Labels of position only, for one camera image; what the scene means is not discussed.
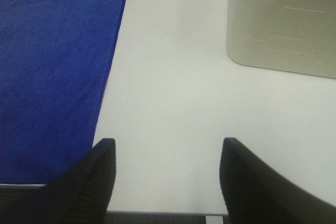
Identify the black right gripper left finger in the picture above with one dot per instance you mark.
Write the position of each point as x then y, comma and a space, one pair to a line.
79, 195

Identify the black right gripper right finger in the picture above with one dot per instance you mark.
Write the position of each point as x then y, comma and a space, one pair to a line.
255, 193

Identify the blue microfibre towel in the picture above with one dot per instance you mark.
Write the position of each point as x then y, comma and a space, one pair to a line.
56, 56

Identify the beige plastic bin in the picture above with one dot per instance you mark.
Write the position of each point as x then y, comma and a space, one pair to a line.
288, 35

